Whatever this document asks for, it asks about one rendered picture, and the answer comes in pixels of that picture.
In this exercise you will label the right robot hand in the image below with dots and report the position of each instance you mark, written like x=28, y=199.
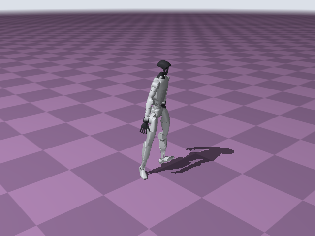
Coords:
x=145, y=126

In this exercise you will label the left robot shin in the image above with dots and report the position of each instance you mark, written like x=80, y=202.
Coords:
x=162, y=147

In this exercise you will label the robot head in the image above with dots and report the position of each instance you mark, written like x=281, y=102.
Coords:
x=164, y=65

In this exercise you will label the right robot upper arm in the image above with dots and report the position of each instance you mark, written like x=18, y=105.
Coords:
x=154, y=87

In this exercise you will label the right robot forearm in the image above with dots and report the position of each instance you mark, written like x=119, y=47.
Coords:
x=148, y=109

